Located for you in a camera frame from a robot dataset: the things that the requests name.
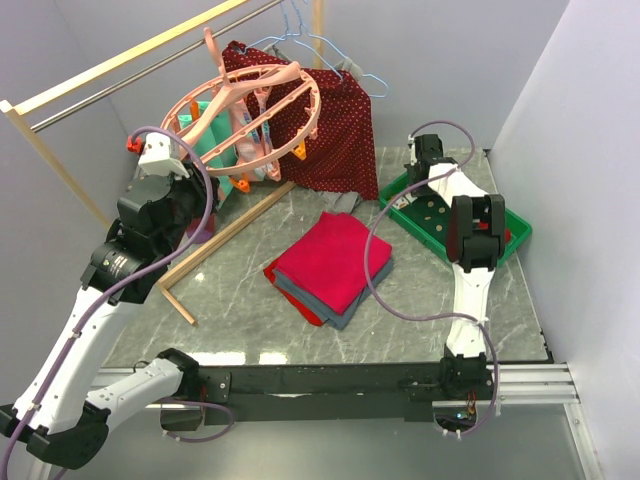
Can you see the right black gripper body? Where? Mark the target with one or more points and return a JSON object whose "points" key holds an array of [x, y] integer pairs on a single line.
{"points": [[410, 175]]}

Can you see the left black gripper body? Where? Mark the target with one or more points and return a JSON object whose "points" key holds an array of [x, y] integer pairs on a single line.
{"points": [[191, 196]]}

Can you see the dark green dotted sock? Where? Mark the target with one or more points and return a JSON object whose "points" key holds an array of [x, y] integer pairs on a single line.
{"points": [[427, 216]]}

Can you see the pink round clip hanger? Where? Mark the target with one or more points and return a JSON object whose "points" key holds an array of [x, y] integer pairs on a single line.
{"points": [[252, 97]]}

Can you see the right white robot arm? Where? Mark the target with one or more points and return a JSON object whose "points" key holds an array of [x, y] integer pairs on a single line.
{"points": [[475, 241]]}

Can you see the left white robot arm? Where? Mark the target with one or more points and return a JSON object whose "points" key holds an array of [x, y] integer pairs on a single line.
{"points": [[59, 418]]}

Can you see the snowman pattern sock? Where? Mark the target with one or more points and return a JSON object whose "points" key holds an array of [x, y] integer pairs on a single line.
{"points": [[404, 201]]}

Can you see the maroon purple hanging sock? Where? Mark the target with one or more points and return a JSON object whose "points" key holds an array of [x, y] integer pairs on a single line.
{"points": [[194, 236]]}

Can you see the dark red dotted cloth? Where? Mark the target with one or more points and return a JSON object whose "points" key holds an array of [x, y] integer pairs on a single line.
{"points": [[342, 157]]}

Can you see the grey cloth under dress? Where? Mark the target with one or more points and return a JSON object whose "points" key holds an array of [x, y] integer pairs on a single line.
{"points": [[340, 202]]}

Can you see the teal hanging sock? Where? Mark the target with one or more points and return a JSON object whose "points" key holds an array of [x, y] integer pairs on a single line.
{"points": [[218, 131]]}

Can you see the green plastic tray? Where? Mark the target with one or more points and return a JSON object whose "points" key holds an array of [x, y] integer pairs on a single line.
{"points": [[520, 229]]}

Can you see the red folded towel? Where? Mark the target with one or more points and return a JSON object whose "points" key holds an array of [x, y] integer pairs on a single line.
{"points": [[309, 316]]}

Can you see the metal hanging rod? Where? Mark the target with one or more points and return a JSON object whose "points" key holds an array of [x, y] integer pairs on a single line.
{"points": [[106, 92]]}

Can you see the grey folded towel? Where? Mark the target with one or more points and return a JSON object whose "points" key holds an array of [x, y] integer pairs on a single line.
{"points": [[337, 320]]}

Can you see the black base beam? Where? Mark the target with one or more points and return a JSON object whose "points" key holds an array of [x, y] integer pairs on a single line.
{"points": [[341, 392]]}

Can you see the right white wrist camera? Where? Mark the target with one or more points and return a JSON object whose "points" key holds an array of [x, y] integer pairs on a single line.
{"points": [[425, 149]]}

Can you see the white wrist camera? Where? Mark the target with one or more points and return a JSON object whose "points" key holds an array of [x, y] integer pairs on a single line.
{"points": [[158, 155], [425, 149]]}

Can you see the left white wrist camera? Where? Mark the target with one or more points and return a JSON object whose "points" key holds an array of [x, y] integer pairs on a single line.
{"points": [[158, 155]]}

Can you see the blue wire hanger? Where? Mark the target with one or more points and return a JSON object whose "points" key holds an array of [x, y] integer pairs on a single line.
{"points": [[304, 25]]}

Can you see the wooden clothes rack frame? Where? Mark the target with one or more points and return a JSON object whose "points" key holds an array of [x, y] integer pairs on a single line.
{"points": [[46, 232]]}

